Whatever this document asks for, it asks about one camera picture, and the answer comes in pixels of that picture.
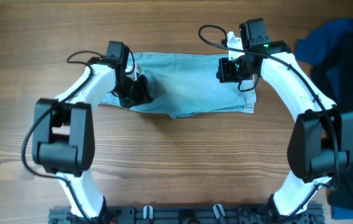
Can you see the blue cloth garment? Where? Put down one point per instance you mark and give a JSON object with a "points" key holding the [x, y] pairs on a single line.
{"points": [[329, 49]]}

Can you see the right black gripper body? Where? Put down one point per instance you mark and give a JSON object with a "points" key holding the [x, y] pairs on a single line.
{"points": [[233, 70]]}

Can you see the light blue denim shorts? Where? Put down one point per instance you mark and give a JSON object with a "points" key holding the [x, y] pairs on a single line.
{"points": [[185, 85]]}

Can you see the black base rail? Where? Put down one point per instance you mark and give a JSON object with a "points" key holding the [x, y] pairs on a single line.
{"points": [[195, 214]]}

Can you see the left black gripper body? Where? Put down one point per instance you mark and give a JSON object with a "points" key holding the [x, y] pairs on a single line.
{"points": [[132, 91]]}

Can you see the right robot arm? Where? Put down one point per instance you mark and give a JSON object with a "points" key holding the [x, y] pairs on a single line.
{"points": [[321, 143]]}

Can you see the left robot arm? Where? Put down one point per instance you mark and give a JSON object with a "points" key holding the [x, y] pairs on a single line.
{"points": [[62, 134]]}

